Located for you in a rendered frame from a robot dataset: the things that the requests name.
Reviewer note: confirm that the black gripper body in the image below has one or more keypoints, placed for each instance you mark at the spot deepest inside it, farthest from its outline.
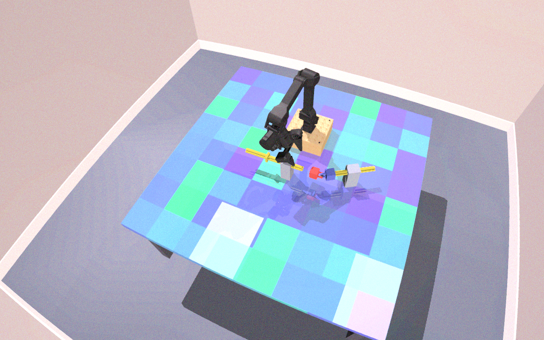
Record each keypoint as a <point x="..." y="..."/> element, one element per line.
<point x="286" y="142"/>

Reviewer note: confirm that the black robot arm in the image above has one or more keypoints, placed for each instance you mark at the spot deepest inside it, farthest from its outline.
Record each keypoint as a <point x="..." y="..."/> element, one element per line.
<point x="279" y="115"/>

